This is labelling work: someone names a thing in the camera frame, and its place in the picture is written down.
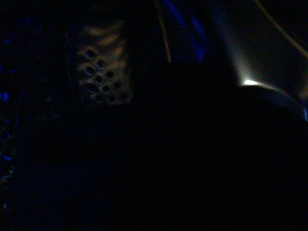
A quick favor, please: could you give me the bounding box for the dark navy garment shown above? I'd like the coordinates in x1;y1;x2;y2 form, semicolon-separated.
11;64;308;231

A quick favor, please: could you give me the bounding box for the steel washing machine drum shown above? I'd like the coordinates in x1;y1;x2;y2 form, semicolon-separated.
0;0;308;121

